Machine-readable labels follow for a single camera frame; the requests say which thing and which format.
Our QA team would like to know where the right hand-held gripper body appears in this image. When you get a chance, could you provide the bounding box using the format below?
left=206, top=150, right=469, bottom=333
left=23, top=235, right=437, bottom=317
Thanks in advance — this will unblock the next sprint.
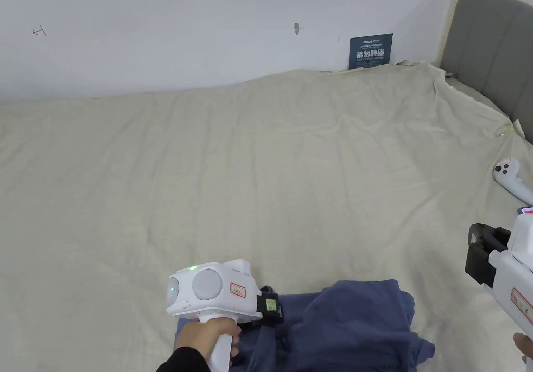
left=487, top=207, right=533, bottom=339

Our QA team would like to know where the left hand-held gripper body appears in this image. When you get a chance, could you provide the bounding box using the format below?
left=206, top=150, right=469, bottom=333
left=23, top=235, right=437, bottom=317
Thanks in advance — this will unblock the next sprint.
left=166, top=259, right=278, bottom=372

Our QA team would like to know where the dark blue shirt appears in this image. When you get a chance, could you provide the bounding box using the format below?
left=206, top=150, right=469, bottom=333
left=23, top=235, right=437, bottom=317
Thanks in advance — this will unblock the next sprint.
left=174, top=279, right=436, bottom=372

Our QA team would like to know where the person's left forearm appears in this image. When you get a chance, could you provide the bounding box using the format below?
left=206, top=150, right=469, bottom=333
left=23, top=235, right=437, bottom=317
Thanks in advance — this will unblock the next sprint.
left=156, top=345, right=212, bottom=372

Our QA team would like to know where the person's left hand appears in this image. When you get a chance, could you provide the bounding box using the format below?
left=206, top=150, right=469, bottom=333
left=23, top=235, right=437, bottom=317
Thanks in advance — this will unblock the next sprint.
left=176, top=317, right=243, bottom=364

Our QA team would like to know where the person's right hand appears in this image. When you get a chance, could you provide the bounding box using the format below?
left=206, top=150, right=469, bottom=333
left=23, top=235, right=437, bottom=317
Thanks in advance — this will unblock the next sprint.
left=512, top=332, right=533, bottom=355

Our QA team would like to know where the white hand controller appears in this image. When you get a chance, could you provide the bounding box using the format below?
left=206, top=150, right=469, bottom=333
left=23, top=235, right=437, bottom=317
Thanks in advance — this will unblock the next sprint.
left=493, top=156, right=533, bottom=206

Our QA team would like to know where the bed with beige sheet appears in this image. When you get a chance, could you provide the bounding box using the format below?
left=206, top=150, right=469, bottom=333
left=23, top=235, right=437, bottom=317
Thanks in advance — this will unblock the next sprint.
left=0, top=60, right=533, bottom=372

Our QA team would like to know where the grey padded headboard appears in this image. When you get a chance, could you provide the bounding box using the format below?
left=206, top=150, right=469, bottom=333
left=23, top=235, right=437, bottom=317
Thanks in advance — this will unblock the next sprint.
left=439, top=0, right=533, bottom=145

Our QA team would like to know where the dark blue wall sign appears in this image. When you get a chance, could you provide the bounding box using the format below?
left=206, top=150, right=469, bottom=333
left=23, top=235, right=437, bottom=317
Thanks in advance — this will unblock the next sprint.
left=347, top=33, right=394, bottom=70

